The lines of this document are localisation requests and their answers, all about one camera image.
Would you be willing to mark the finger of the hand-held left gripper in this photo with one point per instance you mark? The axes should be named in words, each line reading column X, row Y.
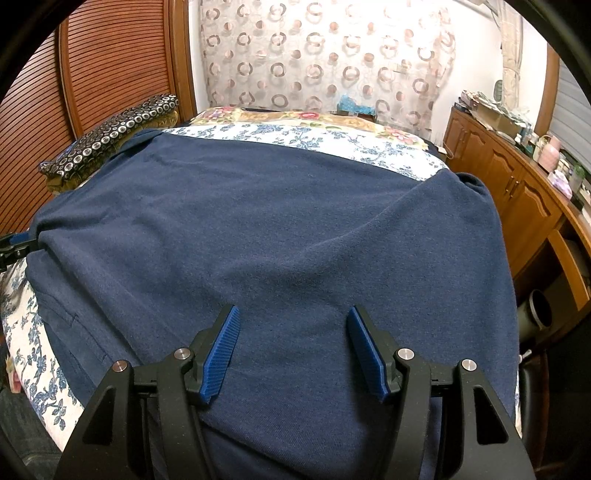
column 14, row 251

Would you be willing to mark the lilac packet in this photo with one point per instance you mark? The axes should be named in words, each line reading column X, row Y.
column 557, row 181

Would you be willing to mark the olive patterned cushion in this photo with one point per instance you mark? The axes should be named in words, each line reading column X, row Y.
column 170, row 119

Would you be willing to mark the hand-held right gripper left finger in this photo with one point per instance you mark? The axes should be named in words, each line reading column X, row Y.
column 221, row 351

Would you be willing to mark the dark cloth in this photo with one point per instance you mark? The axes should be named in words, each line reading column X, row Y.
column 32, row 457

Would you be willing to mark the wooden cabinet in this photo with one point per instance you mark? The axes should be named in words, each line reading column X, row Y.
column 498, row 175

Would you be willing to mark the beige tied curtain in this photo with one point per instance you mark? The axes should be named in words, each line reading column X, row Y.
column 511, row 69

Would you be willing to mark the pink container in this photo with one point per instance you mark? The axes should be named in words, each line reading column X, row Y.
column 549, row 152

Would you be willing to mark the cardboard box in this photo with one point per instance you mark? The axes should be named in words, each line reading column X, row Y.
column 498, row 117

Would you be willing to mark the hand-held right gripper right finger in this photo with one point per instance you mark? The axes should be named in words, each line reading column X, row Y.
column 369, row 356

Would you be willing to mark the wooden louvered door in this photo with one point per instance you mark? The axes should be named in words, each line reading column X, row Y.
column 106, row 60

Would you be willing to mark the grey window blind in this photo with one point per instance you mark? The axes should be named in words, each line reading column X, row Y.
column 570, row 115

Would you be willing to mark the white blue floral bed sheet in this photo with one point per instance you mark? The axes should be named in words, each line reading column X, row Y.
column 323, row 138

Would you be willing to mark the navy printed t-shirt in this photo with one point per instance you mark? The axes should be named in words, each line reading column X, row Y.
column 277, row 230

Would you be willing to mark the teal crumpled bag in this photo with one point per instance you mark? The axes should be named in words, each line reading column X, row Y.
column 355, row 105

